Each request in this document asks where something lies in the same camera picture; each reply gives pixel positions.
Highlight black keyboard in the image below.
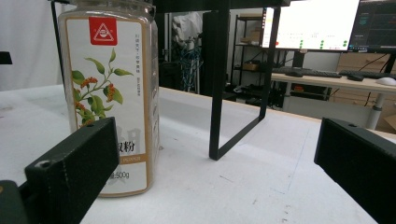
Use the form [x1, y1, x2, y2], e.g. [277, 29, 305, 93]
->
[338, 69, 396, 80]
[272, 66, 343, 79]

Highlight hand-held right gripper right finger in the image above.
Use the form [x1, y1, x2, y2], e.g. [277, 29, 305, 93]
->
[313, 117, 396, 224]

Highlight white computer mouse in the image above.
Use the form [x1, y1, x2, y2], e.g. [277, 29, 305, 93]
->
[375, 77, 396, 87]

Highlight white cloth bundle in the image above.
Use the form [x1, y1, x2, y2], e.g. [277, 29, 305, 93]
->
[172, 11, 204, 48]

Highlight dark screen monitor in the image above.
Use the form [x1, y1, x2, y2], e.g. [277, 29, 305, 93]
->
[347, 0, 396, 54]

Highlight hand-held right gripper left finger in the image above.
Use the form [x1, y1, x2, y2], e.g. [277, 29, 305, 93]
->
[24, 117, 120, 224]

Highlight blue cable bundle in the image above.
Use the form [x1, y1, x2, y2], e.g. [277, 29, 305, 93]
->
[179, 38, 204, 92]

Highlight black metal storage shelf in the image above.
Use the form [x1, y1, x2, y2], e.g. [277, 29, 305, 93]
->
[230, 13, 275, 105]

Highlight clear spice jar leaf label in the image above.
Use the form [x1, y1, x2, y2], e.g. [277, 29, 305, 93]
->
[57, 0, 161, 198]

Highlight black metal shelf rack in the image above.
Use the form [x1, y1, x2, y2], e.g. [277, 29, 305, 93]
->
[49, 0, 292, 161]

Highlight wooden desk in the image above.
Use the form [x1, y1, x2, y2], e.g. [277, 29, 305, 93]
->
[270, 73, 396, 131]

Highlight white lit monitor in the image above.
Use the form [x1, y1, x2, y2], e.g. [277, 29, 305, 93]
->
[261, 0, 361, 52]

